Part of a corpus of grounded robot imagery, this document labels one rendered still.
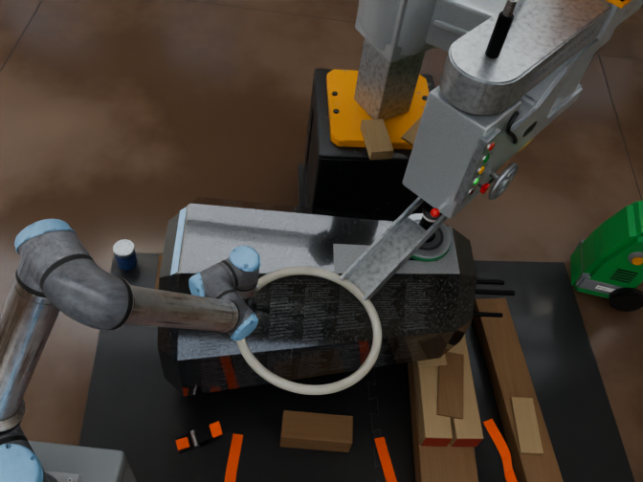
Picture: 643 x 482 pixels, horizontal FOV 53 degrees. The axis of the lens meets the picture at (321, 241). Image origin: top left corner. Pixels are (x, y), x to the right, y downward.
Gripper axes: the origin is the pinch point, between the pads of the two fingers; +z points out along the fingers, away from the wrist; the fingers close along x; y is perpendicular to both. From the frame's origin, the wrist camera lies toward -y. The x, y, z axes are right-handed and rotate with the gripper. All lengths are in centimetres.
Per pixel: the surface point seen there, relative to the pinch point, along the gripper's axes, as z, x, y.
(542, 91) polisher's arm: -64, 77, -77
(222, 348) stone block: 24.6, -5.9, -0.6
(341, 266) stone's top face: 1.0, 28.2, -34.0
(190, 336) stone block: 21.6, -17.9, -0.3
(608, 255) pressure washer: 39, 154, -116
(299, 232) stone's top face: 1.0, 9.6, -44.5
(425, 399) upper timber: 58, 78, -22
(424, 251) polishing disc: -4, 57, -48
